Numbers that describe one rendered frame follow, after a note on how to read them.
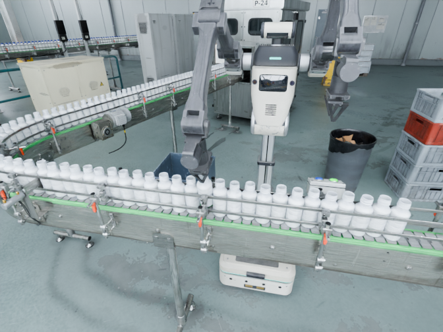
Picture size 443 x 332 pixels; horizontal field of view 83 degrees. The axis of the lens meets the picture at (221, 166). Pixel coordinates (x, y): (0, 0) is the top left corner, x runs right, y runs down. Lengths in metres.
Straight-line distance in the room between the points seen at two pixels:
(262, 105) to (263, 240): 0.72
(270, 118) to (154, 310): 1.48
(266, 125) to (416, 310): 1.63
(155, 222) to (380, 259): 0.90
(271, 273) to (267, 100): 1.12
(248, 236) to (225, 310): 0.98
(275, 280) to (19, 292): 1.85
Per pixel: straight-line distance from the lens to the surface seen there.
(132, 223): 1.23
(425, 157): 3.17
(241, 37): 4.64
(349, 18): 1.00
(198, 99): 0.80
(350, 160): 2.92
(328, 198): 0.99
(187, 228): 1.12
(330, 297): 2.16
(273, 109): 1.43
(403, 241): 1.17
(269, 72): 1.39
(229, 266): 1.87
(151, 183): 1.08
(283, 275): 1.87
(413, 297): 2.43
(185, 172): 1.76
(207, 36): 0.92
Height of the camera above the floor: 1.71
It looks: 30 degrees down
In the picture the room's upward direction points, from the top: 1 degrees counter-clockwise
